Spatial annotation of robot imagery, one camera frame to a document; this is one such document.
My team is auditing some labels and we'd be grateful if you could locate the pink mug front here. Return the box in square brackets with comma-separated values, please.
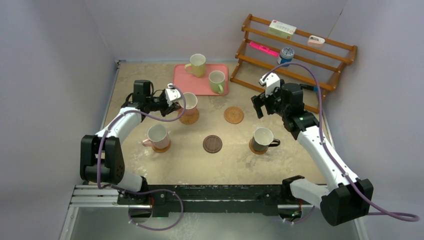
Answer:
[179, 92, 198, 116]

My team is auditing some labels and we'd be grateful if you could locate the pink mug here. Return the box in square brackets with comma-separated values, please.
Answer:
[179, 92, 198, 116]
[141, 124, 171, 150]

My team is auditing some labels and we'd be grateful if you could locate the woven rattan coaster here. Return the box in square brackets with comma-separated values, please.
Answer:
[223, 106, 244, 124]
[179, 109, 200, 125]

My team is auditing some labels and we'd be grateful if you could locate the black mug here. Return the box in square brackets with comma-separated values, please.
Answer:
[252, 127, 281, 151]

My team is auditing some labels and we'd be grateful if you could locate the green mug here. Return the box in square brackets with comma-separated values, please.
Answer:
[208, 70, 226, 95]

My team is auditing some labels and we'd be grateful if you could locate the smooth light wooden coaster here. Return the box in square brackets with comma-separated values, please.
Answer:
[151, 141, 172, 153]

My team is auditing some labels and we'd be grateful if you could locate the dark walnut wooden coaster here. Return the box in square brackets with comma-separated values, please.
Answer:
[202, 135, 223, 154]

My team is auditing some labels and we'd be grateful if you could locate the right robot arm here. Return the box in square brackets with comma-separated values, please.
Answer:
[251, 73, 374, 226]

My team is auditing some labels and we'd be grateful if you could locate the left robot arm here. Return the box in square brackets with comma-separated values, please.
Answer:
[79, 80, 186, 205]

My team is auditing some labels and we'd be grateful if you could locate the black blue marker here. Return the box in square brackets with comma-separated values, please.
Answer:
[299, 84, 320, 92]

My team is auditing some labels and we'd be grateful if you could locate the pink plastic tray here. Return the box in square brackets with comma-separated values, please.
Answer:
[172, 63, 229, 96]

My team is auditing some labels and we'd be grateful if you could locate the blue white round jar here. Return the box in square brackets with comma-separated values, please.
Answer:
[277, 47, 295, 67]

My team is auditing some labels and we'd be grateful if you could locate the wooden tiered shelf rack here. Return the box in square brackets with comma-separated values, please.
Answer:
[229, 13, 358, 100]

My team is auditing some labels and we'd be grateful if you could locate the pink highlighter marker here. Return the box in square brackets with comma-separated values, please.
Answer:
[249, 41, 280, 58]

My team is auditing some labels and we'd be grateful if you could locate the yellow mug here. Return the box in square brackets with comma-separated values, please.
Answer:
[184, 53, 206, 78]

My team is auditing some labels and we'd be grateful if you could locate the small pink white case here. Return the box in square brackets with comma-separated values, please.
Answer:
[307, 35, 326, 48]

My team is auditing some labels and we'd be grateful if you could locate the white green box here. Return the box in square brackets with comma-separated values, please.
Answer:
[267, 20, 297, 40]

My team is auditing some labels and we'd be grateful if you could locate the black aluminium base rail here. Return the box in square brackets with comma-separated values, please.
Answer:
[67, 184, 362, 220]

